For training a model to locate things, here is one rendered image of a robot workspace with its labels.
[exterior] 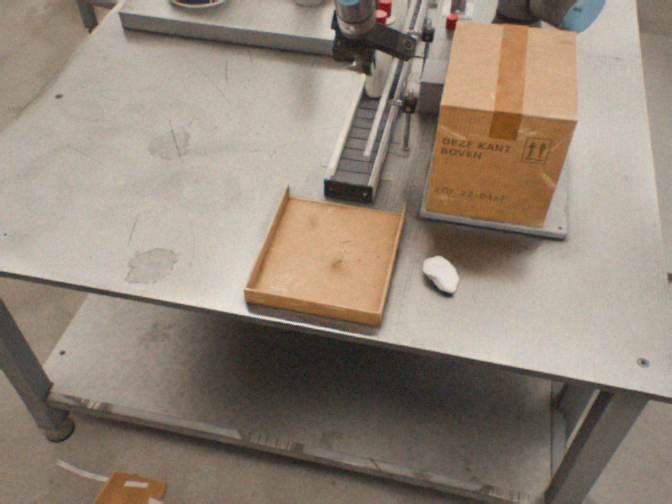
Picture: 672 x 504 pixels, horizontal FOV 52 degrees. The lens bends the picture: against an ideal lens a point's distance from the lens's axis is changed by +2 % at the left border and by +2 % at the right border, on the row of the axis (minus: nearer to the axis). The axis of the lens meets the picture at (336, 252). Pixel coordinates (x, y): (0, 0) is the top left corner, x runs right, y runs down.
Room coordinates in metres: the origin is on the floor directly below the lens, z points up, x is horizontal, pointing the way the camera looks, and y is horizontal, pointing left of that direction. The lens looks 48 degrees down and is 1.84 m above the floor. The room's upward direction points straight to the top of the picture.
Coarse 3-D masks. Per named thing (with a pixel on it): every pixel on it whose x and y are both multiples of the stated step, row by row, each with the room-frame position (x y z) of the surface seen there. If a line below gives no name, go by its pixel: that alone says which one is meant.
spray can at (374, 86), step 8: (376, 16) 1.39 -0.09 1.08; (384, 16) 1.39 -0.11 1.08; (384, 24) 1.39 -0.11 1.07; (384, 56) 1.38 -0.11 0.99; (376, 64) 1.38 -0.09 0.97; (384, 64) 1.39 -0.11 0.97; (376, 72) 1.38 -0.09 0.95; (384, 72) 1.39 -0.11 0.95; (368, 80) 1.39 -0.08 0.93; (376, 80) 1.38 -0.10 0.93; (384, 80) 1.39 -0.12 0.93; (368, 88) 1.39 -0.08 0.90; (376, 88) 1.38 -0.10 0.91; (368, 96) 1.39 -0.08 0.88; (376, 96) 1.38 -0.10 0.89
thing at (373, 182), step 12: (420, 12) 1.79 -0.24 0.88; (420, 24) 1.75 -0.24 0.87; (408, 72) 1.55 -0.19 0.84; (396, 96) 1.39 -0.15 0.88; (396, 108) 1.36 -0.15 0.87; (384, 132) 1.25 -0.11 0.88; (336, 144) 1.21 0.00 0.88; (384, 144) 1.21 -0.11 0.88; (384, 156) 1.21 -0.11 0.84; (324, 180) 1.09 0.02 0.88; (372, 180) 1.09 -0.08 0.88; (324, 192) 1.09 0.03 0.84; (336, 192) 1.08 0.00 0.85; (348, 192) 1.08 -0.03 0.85; (360, 192) 1.07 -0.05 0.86; (372, 192) 1.07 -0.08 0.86
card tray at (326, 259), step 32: (288, 192) 1.08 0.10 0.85; (288, 224) 1.00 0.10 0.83; (320, 224) 1.00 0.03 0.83; (352, 224) 1.00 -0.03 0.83; (384, 224) 1.00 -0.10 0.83; (288, 256) 0.91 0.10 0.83; (320, 256) 0.91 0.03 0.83; (352, 256) 0.91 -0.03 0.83; (384, 256) 0.91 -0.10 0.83; (256, 288) 0.82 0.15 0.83; (288, 288) 0.82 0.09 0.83; (320, 288) 0.82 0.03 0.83; (352, 288) 0.82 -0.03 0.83; (384, 288) 0.79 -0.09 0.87; (352, 320) 0.75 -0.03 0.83
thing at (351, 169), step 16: (416, 16) 1.77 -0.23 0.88; (400, 64) 1.53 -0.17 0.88; (368, 112) 1.33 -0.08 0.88; (384, 112) 1.33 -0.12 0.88; (352, 128) 1.26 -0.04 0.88; (368, 128) 1.26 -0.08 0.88; (384, 128) 1.31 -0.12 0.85; (352, 144) 1.21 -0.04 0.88; (352, 160) 1.15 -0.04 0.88; (336, 176) 1.10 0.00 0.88; (352, 176) 1.10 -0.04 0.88; (368, 176) 1.10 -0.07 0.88
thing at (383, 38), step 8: (376, 24) 1.25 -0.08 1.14; (376, 32) 1.24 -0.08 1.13; (384, 32) 1.25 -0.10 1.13; (392, 32) 1.25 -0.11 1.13; (400, 32) 1.26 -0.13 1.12; (360, 40) 1.24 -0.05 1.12; (368, 40) 1.22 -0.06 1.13; (376, 40) 1.23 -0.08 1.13; (384, 40) 1.23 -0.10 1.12; (392, 40) 1.24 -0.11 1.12; (400, 40) 1.24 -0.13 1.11; (408, 40) 1.25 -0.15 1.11; (416, 40) 1.26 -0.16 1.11; (376, 48) 1.23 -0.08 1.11; (384, 48) 1.22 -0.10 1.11; (392, 48) 1.22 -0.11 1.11; (400, 48) 1.23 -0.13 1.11; (408, 48) 1.23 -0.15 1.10; (400, 56) 1.23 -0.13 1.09; (408, 56) 1.22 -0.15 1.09
